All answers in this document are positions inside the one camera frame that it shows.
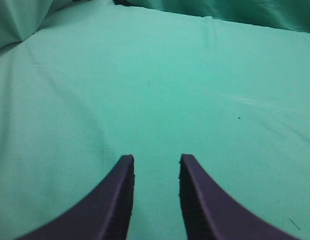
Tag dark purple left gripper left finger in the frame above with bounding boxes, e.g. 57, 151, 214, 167
20, 154, 134, 240

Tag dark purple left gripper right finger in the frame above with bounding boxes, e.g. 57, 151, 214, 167
179, 154, 295, 240

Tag green table cloth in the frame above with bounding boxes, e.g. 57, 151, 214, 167
0, 1, 310, 240

